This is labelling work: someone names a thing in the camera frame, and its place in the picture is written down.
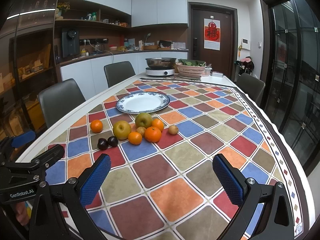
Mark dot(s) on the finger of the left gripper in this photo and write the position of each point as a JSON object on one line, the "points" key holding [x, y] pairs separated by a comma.
{"points": [[22, 139], [47, 159]]}

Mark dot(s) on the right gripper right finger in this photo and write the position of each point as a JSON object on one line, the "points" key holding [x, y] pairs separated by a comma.
{"points": [[275, 220]]}

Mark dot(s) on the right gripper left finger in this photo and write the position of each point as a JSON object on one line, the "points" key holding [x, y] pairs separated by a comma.
{"points": [[80, 192]]}

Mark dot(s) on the dark plum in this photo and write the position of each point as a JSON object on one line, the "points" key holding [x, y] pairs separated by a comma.
{"points": [[102, 144], [112, 141]]}

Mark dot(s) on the yellow pear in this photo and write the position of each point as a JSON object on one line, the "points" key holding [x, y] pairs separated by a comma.
{"points": [[121, 130]]}

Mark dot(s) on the small front orange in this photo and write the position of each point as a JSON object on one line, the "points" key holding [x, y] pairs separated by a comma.
{"points": [[135, 138]]}

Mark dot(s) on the brown kiwi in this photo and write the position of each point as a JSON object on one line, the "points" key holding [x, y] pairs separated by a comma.
{"points": [[141, 130], [173, 130]]}

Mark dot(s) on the large orange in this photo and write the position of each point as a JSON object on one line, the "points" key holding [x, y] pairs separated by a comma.
{"points": [[152, 134]]}

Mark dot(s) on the green pear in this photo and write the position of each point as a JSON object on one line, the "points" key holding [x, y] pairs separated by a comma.
{"points": [[143, 120]]}

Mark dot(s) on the person's left hand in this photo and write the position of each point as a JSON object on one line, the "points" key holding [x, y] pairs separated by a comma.
{"points": [[21, 213]]}

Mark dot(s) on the near grey chair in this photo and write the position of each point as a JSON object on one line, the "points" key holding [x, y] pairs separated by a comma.
{"points": [[60, 99]]}

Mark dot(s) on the grey chair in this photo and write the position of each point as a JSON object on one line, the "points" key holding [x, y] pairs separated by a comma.
{"points": [[251, 86], [60, 99], [118, 72]]}

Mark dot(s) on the colourful checkered tablecloth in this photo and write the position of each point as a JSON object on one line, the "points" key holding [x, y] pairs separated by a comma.
{"points": [[168, 189]]}

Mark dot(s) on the blue white porcelain plate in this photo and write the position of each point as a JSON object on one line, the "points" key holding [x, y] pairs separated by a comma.
{"points": [[143, 102]]}

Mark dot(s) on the black water dispenser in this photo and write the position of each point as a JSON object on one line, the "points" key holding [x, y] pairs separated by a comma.
{"points": [[70, 42]]}

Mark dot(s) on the far grey chair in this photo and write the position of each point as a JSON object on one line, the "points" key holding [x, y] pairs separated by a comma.
{"points": [[118, 72]]}

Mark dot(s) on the right side grey chair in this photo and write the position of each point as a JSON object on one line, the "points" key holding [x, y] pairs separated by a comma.
{"points": [[251, 86]]}

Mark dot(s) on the white induction cooker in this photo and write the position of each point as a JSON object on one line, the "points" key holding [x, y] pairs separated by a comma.
{"points": [[160, 72]]}

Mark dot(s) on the steel pan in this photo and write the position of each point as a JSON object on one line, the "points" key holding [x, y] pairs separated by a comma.
{"points": [[161, 63]]}

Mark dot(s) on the small white box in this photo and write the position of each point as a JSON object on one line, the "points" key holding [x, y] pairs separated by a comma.
{"points": [[216, 74]]}

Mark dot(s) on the dark wooden door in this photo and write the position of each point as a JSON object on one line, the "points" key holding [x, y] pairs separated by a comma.
{"points": [[220, 60]]}

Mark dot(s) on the red fu poster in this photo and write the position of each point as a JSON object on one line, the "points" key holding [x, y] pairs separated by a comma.
{"points": [[212, 34]]}

